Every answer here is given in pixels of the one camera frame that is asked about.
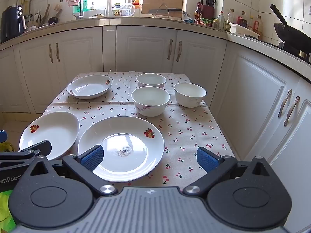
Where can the silver kitchen faucet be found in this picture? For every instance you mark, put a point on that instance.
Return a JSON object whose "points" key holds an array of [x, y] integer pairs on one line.
{"points": [[81, 7]]}

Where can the small seasoning jar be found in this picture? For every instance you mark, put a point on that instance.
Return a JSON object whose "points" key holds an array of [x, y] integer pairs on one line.
{"points": [[214, 23]]}

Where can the white plastic bottle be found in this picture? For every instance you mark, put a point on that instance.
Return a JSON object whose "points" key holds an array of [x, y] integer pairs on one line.
{"points": [[109, 6]]}

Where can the steel cleaver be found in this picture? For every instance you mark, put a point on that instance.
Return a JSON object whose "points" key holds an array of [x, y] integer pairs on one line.
{"points": [[158, 11]]}

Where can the dark soy sauce bottle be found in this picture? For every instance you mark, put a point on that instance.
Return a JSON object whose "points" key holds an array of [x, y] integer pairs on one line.
{"points": [[198, 15]]}

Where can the white floral bowl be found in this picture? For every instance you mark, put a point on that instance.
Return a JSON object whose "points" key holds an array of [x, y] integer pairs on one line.
{"points": [[150, 100], [189, 95], [150, 79]]}

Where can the red sauce bottle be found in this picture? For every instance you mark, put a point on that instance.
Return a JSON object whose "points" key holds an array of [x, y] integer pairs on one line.
{"points": [[241, 19]]}

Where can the black wok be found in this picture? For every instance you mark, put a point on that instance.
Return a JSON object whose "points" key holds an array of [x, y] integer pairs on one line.
{"points": [[291, 35]]}

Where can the floral glass jar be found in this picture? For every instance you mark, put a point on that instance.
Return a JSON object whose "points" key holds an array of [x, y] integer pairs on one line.
{"points": [[116, 10]]}

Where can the wooden cutting board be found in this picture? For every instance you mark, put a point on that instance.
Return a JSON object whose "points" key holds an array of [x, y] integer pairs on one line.
{"points": [[161, 0]]}

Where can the clear glass bottle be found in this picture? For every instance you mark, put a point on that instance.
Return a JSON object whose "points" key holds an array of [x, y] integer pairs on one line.
{"points": [[220, 21]]}

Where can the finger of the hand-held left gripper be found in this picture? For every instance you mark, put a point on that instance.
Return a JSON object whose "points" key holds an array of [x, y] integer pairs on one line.
{"points": [[3, 136], [46, 149]]}

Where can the clear glass mug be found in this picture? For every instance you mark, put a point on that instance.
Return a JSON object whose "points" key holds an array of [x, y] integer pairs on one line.
{"points": [[126, 10]]}

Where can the olive oil bottle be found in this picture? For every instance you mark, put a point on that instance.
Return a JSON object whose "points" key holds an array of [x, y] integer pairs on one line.
{"points": [[229, 19]]}

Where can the black ladle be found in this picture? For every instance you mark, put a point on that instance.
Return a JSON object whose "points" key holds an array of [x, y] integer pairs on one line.
{"points": [[54, 20]]}

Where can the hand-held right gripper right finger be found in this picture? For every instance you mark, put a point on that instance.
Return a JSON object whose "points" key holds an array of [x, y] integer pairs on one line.
{"points": [[207, 160]]}

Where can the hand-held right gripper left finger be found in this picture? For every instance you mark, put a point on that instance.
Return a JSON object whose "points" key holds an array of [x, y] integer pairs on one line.
{"points": [[93, 157]]}

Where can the yellow cooking oil bottle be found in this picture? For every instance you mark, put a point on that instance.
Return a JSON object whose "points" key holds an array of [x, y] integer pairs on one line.
{"points": [[6, 147]]}

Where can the cherry-print tablecloth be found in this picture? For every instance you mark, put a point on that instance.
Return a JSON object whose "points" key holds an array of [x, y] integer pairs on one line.
{"points": [[194, 131]]}

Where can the red-label oil bottle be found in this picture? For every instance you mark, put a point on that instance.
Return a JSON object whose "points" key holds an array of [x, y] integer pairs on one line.
{"points": [[258, 24]]}

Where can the white plastic container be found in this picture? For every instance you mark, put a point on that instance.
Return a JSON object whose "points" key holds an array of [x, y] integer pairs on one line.
{"points": [[241, 30]]}

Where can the green seasoning package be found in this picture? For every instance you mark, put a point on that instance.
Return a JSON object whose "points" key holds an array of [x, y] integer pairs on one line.
{"points": [[206, 22]]}

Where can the white kitchen cabinets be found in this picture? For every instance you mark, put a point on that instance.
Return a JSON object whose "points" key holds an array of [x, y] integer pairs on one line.
{"points": [[145, 48]]}

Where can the wooden spatula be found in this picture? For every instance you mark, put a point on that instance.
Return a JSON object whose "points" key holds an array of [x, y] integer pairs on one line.
{"points": [[46, 14]]}

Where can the yellow-capped bottle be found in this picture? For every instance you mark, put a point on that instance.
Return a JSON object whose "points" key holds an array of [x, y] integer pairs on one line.
{"points": [[250, 23]]}

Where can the black air fryer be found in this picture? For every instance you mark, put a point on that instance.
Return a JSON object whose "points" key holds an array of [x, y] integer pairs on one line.
{"points": [[12, 21]]}

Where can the green dish soap bottle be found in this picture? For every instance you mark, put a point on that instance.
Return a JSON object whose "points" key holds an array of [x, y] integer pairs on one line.
{"points": [[85, 2]]}

